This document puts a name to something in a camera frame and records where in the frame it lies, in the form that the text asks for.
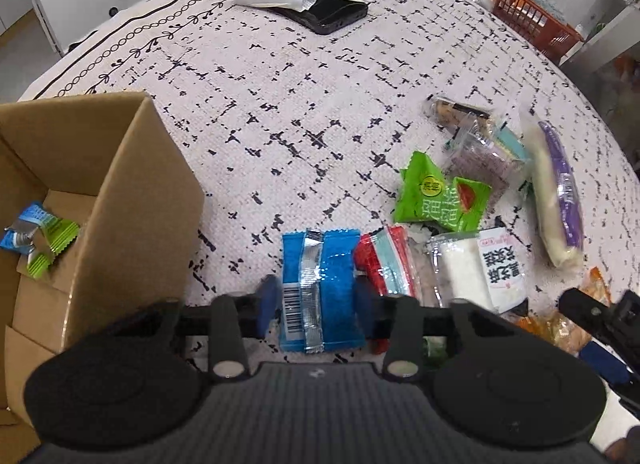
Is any orange clear snack packet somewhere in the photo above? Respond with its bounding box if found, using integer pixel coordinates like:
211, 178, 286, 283
515, 311, 593, 359

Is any red clear snack packet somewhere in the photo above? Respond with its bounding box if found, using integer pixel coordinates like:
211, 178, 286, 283
354, 225, 423, 355

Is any brown cardboard box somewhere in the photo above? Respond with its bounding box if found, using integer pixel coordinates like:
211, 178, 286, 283
0, 91, 206, 464

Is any small orange snack packet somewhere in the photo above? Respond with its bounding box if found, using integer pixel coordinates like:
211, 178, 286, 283
580, 267, 613, 307

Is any clear packet purple pastry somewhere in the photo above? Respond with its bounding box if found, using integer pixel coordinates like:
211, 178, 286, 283
445, 133, 526, 205

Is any black smartphone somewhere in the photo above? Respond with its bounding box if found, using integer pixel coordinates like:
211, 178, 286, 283
270, 0, 370, 35

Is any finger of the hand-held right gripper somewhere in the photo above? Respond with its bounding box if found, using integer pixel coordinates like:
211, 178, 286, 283
557, 287, 640, 385

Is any clear packet brown cookie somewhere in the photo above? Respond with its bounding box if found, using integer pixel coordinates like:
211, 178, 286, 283
427, 96, 501, 137

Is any green snack packet yellow circle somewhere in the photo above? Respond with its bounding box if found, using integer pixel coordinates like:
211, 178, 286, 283
393, 151, 457, 224

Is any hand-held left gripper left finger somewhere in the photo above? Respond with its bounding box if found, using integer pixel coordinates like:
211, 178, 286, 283
100, 277, 283, 380

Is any white rice cake packet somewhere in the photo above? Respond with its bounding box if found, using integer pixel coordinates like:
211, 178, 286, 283
425, 225, 530, 315

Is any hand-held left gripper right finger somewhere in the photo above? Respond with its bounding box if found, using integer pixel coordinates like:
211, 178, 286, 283
352, 281, 521, 380

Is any orange plastic basket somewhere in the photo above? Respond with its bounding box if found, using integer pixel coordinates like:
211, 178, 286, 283
492, 0, 585, 62

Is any white patterned tablecloth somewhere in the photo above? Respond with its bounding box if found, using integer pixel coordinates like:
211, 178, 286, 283
17, 0, 640, 380

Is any white shelf unit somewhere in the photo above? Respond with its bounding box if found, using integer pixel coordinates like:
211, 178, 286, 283
560, 0, 640, 76

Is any teal snack packet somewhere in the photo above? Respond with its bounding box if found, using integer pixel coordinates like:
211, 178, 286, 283
492, 124, 533, 163

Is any long purple bread packet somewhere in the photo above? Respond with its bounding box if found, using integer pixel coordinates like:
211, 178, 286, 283
517, 104, 586, 269

